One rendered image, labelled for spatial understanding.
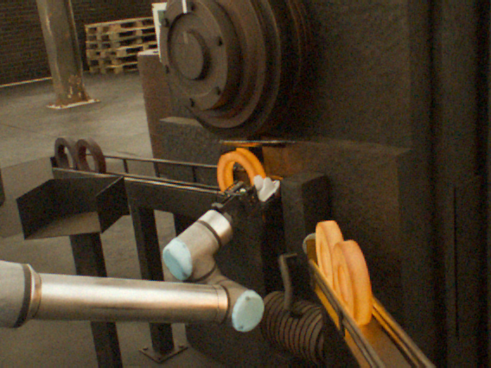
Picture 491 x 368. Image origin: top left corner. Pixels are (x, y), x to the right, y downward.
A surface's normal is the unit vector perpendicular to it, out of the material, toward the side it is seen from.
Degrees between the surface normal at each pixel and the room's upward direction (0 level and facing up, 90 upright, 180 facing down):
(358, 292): 77
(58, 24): 90
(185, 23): 90
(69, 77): 90
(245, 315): 90
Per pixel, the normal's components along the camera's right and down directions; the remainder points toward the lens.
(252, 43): 0.25, 0.15
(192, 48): -0.74, 0.27
